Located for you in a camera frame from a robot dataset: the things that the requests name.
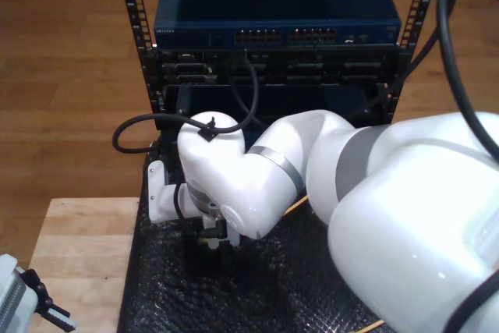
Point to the black rack server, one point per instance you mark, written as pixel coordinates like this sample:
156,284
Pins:
312,71

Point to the black bubble mat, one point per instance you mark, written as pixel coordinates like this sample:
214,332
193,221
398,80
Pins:
234,302

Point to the black rack shelf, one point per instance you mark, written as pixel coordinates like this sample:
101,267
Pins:
296,99

